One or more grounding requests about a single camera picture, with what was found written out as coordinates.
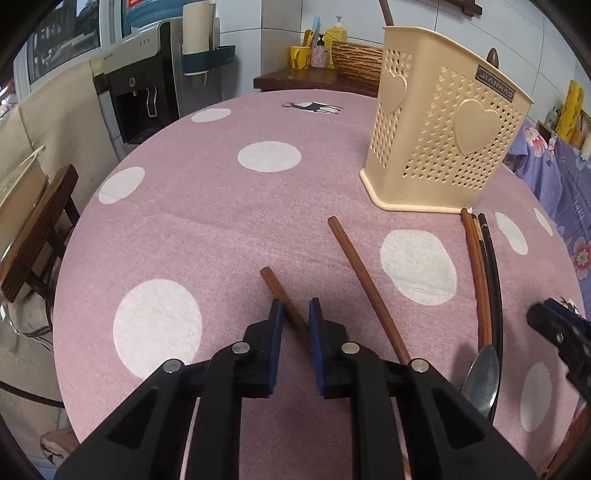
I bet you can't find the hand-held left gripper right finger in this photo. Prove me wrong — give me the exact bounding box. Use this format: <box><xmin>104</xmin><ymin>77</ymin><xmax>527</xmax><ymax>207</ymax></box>
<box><xmin>308</xmin><ymin>298</ymin><xmax>539</xmax><ymax>480</ymax></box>

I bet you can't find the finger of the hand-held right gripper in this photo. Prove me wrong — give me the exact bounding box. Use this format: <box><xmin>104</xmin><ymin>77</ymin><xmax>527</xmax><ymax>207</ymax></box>
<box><xmin>526</xmin><ymin>299</ymin><xmax>591</xmax><ymax>393</ymax></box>

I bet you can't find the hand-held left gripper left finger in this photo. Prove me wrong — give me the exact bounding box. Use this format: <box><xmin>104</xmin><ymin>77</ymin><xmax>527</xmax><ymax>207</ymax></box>
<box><xmin>54</xmin><ymin>299</ymin><xmax>284</xmax><ymax>480</ymax></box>

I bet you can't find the black chopstick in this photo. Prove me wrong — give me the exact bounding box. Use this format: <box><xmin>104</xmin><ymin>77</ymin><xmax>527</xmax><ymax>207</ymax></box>
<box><xmin>477</xmin><ymin>212</ymin><xmax>505</xmax><ymax>356</ymax></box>
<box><xmin>472</xmin><ymin>212</ymin><xmax>497</xmax><ymax>347</ymax></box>

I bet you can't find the metal spoon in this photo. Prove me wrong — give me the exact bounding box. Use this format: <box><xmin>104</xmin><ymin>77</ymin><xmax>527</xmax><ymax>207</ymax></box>
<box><xmin>462</xmin><ymin>344</ymin><xmax>502</xmax><ymax>418</ymax></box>

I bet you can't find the beige perforated utensil holder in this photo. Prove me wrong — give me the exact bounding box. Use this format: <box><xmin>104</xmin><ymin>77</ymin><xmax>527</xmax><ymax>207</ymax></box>
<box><xmin>359</xmin><ymin>25</ymin><xmax>535</xmax><ymax>214</ymax></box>

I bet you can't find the purple floral cloth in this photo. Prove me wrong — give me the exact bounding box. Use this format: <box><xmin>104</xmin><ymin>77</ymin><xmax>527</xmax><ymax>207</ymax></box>
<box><xmin>503</xmin><ymin>113</ymin><xmax>591</xmax><ymax>296</ymax></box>

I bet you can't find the yellow package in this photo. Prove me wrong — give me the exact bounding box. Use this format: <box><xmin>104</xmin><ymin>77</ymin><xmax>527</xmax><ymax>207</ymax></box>
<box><xmin>554</xmin><ymin>80</ymin><xmax>585</xmax><ymax>139</ymax></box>

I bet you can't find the dark wooden counter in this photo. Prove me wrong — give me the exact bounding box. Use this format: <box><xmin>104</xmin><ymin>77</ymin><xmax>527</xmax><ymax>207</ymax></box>
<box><xmin>253</xmin><ymin>65</ymin><xmax>382</xmax><ymax>99</ymax></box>

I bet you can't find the wooden chair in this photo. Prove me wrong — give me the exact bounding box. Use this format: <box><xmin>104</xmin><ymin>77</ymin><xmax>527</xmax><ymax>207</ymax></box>
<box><xmin>0</xmin><ymin>164</ymin><xmax>79</xmax><ymax>301</ymax></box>

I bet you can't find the yellow cup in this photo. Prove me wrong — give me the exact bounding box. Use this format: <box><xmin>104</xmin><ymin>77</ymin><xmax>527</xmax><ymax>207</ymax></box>
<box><xmin>289</xmin><ymin>45</ymin><xmax>312</xmax><ymax>70</ymax></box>

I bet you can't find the woven brown basin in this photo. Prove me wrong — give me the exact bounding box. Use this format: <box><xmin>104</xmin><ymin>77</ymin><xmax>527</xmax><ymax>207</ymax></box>
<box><xmin>331</xmin><ymin>41</ymin><xmax>384</xmax><ymax>86</ymax></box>

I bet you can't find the floral pump bottle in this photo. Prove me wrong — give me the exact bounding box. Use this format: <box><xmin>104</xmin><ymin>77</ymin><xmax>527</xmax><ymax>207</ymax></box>
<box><xmin>311</xmin><ymin>36</ymin><xmax>329</xmax><ymax>69</ymax></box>

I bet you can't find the water dispenser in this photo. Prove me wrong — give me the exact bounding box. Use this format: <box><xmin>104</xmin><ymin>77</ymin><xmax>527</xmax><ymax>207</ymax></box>
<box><xmin>92</xmin><ymin>21</ymin><xmax>185</xmax><ymax>148</ymax></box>

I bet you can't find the yellow pump bottle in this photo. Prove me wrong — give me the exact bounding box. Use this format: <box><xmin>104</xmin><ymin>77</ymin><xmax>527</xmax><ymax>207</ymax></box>
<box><xmin>324</xmin><ymin>15</ymin><xmax>348</xmax><ymax>51</ymax></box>

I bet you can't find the beige cloth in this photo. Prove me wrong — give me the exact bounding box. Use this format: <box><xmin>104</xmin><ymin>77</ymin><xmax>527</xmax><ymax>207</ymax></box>
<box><xmin>18</xmin><ymin>60</ymin><xmax>121</xmax><ymax>232</ymax></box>

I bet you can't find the blue water bottle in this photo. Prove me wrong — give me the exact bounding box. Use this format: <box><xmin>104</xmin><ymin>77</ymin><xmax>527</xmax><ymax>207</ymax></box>
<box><xmin>124</xmin><ymin>0</ymin><xmax>160</xmax><ymax>28</ymax></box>

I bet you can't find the teal wall holder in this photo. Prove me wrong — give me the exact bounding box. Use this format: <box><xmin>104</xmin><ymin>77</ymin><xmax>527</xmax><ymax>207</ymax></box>
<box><xmin>180</xmin><ymin>45</ymin><xmax>236</xmax><ymax>75</ymax></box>

